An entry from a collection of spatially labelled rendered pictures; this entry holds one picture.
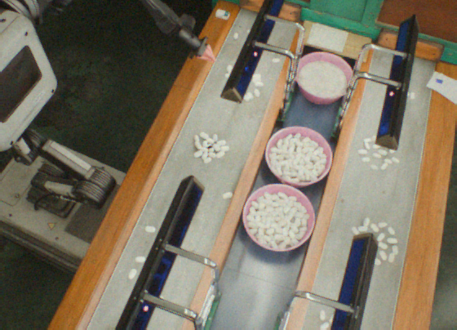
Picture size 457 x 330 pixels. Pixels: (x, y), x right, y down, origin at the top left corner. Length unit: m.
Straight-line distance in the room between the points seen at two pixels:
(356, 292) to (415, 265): 0.51
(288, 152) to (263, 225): 0.33
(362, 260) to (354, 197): 0.54
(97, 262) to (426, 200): 1.26
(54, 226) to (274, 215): 0.96
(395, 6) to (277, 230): 1.13
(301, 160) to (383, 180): 0.34
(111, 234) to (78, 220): 0.40
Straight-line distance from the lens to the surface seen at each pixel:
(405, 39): 1.98
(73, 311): 1.76
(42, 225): 2.23
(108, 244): 1.80
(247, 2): 2.38
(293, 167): 1.95
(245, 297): 1.80
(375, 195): 1.95
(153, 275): 1.38
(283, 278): 1.82
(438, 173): 2.07
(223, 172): 1.90
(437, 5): 2.26
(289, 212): 1.85
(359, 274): 1.42
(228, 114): 2.05
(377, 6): 2.28
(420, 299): 1.84
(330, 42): 2.32
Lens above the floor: 2.42
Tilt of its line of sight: 59 degrees down
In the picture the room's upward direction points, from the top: 3 degrees clockwise
